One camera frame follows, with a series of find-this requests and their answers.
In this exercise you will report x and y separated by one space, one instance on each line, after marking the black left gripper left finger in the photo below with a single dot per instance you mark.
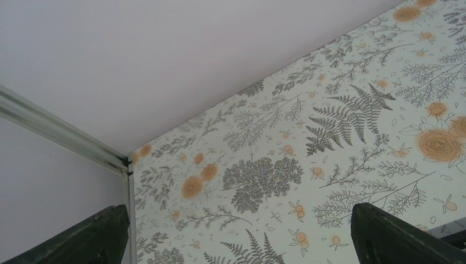
101 238

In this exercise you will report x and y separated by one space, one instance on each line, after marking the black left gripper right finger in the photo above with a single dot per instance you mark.
379 237

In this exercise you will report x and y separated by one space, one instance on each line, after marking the aluminium corner frame post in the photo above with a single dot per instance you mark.
53 175

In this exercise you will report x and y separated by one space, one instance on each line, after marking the floral patterned table mat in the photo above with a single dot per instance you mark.
271 174

